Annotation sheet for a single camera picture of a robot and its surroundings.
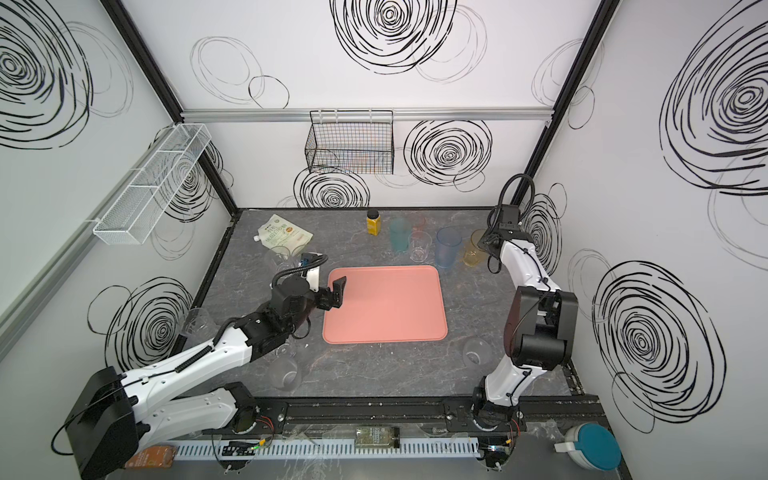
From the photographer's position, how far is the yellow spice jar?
1.08m

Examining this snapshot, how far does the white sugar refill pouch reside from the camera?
1.11 meters

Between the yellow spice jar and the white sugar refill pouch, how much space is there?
9.1 inches
